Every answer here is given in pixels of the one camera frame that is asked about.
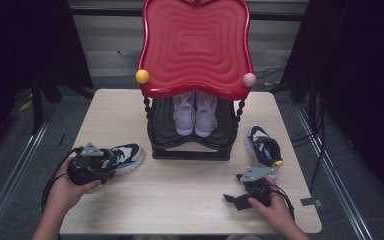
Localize metal floor rail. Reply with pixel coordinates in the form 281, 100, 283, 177
0, 106, 59, 240
294, 105, 376, 240

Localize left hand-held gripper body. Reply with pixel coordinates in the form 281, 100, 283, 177
67, 142, 109, 186

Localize navy and white sneaker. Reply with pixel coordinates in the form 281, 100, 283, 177
244, 125, 285, 182
94, 143, 145, 194

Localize black metal stand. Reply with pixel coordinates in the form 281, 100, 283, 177
30, 78, 45, 135

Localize purple sandal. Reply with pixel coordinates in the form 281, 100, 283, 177
172, 92, 197, 137
194, 91, 219, 139

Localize red and black shoe rack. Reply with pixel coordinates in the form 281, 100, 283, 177
135, 0, 258, 162

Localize person's right hand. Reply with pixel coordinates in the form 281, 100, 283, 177
247, 175, 295, 232

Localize person's left hand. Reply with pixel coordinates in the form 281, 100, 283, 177
44, 156, 103, 215

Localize grey tape piece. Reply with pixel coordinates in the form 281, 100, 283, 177
300, 197, 324, 208

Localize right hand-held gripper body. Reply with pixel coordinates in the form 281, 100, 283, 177
235, 166, 276, 208

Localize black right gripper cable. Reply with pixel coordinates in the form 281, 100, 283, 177
269, 184, 296, 222

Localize yellow floor tape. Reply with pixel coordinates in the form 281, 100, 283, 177
18, 99, 33, 112

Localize black floor cables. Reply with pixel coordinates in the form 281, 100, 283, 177
256, 64, 328, 194

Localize dark curtain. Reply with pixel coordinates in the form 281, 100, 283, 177
281, 0, 384, 209
0, 0, 94, 161

